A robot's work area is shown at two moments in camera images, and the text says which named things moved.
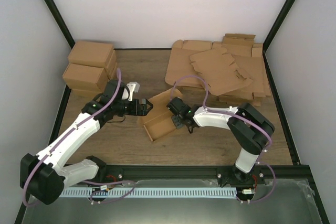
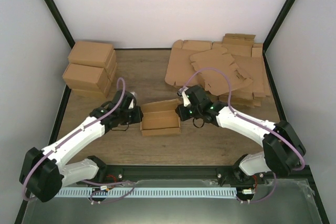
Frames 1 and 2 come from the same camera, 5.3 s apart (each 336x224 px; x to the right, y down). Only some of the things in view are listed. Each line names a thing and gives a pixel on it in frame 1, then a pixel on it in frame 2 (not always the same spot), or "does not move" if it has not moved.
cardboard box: [85, 77] does not move
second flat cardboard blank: [215, 68] does not move
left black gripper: [143, 112] → [138, 117]
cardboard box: [82, 96] does not move
